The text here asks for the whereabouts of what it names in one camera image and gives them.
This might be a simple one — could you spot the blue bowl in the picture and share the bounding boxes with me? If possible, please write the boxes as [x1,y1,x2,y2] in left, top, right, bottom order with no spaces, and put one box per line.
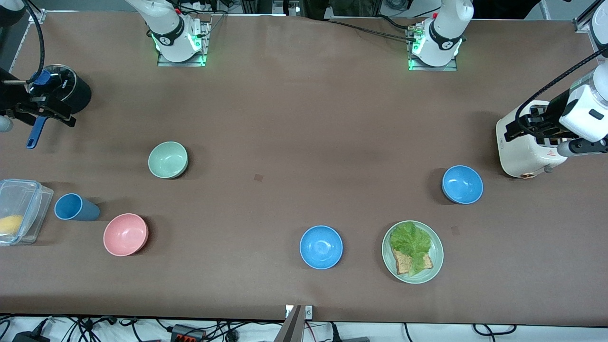
[441,165,484,205]
[299,225,343,270]

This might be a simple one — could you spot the light green bowl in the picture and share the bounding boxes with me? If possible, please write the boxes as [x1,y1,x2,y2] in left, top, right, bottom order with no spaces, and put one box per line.
[148,141,189,180]

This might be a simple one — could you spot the pink bowl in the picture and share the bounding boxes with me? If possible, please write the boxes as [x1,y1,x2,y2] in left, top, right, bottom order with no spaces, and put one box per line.
[103,213,149,257]

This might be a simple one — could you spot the blue ladle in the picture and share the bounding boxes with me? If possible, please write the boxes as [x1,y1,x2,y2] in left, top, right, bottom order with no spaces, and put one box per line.
[26,70,51,150]

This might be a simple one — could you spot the white toaster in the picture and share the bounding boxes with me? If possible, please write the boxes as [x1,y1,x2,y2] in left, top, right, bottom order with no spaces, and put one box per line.
[495,100,570,180]

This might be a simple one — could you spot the black pot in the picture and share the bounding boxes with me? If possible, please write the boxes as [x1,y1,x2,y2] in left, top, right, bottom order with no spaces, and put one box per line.
[28,64,92,115]

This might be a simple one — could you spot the clear plastic container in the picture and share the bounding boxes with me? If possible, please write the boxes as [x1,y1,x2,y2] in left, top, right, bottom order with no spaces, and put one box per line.
[0,179,54,246]

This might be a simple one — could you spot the blue cup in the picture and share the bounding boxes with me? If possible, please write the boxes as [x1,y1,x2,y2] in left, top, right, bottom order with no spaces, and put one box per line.
[54,193,101,222]

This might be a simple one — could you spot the yellow lemon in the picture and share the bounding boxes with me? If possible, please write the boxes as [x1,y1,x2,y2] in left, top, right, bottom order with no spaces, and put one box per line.
[0,215,24,236]

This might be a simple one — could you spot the light green plate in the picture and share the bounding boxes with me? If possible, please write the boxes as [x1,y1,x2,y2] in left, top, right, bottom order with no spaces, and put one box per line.
[381,220,444,285]

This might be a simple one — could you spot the green lettuce leaf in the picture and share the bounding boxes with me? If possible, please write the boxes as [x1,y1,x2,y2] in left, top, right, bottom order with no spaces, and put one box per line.
[389,221,432,277]

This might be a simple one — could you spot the toast slice under lettuce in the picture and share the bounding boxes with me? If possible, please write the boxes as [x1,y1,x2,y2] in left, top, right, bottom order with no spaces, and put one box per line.
[392,249,434,275]

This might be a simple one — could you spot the black orange power strip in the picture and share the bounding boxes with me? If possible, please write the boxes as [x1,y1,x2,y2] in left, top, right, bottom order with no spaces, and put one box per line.
[170,324,206,342]

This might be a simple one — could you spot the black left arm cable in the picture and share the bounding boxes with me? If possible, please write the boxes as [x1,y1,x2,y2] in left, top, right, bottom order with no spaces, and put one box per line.
[515,47,608,138]

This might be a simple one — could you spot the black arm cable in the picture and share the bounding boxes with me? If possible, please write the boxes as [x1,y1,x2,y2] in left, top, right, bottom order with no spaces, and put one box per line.
[19,0,46,81]
[515,47,608,138]

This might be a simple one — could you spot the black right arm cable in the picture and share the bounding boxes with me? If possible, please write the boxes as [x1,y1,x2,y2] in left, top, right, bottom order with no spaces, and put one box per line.
[19,0,46,81]

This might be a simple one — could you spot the aluminium frame profile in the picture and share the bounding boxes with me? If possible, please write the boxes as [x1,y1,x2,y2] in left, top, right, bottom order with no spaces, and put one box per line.
[572,0,608,33]

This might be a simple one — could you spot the black braided table cable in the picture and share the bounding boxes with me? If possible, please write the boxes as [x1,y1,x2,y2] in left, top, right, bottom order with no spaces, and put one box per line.
[327,19,418,43]

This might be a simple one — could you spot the black looped floor cable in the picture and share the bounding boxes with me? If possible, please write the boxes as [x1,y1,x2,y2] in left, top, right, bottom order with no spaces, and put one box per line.
[472,324,517,336]

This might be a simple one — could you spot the grey camera pole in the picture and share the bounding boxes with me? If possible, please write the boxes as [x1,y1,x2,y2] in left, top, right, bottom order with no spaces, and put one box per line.
[273,305,304,342]

